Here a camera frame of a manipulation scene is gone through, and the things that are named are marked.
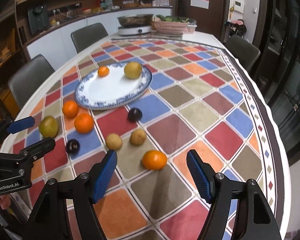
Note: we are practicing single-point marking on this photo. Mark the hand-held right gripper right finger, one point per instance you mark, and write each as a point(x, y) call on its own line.
point(198, 177)

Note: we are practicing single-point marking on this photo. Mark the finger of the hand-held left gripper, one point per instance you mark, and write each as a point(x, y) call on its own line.
point(21, 125)
point(38, 147)

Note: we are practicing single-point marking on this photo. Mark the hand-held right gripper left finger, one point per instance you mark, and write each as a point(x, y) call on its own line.
point(105, 177)

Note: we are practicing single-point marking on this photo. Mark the yellow-green pear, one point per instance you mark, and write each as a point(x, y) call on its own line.
point(48, 126)
point(133, 70)

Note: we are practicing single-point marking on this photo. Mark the dark purple plum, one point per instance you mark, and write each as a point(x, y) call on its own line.
point(72, 146)
point(134, 115)

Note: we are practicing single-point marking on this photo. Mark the brown kiwi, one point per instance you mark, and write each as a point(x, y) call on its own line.
point(114, 141)
point(138, 137)

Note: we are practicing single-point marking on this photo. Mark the orange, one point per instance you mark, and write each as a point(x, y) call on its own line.
point(103, 71)
point(70, 109)
point(154, 160)
point(84, 123)

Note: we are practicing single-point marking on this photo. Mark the blue-rimmed white plate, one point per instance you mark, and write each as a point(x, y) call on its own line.
point(107, 90)

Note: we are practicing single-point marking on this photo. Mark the person's left hand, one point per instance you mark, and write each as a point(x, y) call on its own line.
point(4, 201)

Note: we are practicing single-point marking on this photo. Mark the grey dining chair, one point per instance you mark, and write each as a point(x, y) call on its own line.
point(242, 52)
point(90, 36)
point(31, 80)

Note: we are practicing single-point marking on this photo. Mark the colourful checked tablecloth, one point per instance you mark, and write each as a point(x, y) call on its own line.
point(202, 120)

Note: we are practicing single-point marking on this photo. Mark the glass display cabinet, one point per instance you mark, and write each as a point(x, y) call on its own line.
point(2, 55)

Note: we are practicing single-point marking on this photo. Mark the white lower cabinets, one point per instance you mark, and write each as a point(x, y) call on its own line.
point(65, 37)

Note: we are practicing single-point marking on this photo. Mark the black water dispenser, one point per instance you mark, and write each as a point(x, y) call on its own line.
point(38, 18)

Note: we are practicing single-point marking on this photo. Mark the small waste bin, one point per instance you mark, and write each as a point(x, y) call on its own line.
point(263, 82)

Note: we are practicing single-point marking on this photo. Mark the glass sliding door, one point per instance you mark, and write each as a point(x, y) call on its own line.
point(287, 67)

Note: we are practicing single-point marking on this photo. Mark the white induction cooker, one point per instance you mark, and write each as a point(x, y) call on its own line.
point(135, 30)

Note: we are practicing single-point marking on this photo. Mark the white plastic basket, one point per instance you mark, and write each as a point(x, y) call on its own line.
point(192, 28)

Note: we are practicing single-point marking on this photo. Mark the pink plastic basket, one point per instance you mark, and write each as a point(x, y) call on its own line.
point(170, 28)

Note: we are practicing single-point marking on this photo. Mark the plush toy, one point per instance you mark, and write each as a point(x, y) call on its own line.
point(236, 27)

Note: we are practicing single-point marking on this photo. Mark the metal pot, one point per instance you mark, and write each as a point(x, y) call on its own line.
point(135, 20)

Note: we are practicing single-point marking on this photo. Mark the dark brown door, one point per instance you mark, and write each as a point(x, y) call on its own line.
point(215, 17)

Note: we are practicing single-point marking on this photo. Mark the green leafy vegetables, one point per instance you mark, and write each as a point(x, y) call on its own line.
point(170, 18)

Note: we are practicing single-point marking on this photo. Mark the yellow hanging ornament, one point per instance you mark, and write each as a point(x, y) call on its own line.
point(231, 13)

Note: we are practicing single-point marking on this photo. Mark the black bag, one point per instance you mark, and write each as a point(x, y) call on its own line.
point(145, 1)

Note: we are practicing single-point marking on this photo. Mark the white intercom panel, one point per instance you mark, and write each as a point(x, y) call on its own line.
point(238, 6)

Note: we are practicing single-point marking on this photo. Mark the black door lock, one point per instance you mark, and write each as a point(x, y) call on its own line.
point(180, 1)

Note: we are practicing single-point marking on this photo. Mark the white desk calendar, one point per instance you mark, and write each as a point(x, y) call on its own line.
point(162, 2)

